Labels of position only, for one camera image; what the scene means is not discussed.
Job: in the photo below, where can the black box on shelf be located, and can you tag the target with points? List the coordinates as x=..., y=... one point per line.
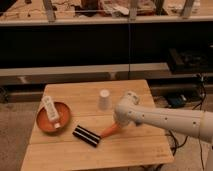
x=190, y=61

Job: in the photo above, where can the blue device on floor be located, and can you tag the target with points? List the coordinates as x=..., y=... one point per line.
x=175, y=101

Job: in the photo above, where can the orange pepper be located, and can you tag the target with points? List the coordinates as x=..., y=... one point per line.
x=110, y=130

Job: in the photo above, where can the wooden table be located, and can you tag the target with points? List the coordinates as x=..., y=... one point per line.
x=134, y=146

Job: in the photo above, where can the white paper cup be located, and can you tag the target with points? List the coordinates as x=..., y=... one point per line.
x=104, y=99

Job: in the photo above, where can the orange bowl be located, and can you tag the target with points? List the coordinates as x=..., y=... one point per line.
x=46, y=126

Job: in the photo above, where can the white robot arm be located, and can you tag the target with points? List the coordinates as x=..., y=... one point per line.
x=194, y=123

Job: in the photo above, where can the black striped box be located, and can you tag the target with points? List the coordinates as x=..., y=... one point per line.
x=87, y=136

